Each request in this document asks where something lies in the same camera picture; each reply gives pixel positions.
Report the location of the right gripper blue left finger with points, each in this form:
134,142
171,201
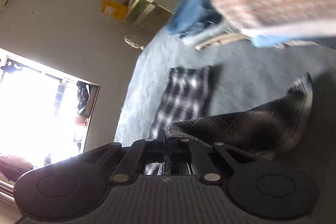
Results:
160,145

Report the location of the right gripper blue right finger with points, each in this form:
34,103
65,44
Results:
176,149

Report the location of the black white plaid pants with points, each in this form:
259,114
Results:
275,126

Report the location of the pink pot on windowsill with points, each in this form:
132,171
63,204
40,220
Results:
81,121

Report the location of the grey bed blanket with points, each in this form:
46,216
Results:
244,77

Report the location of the folded grey garment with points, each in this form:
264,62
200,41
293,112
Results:
223,34

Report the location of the yellow box on desk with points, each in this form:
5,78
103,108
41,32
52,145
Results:
114,9

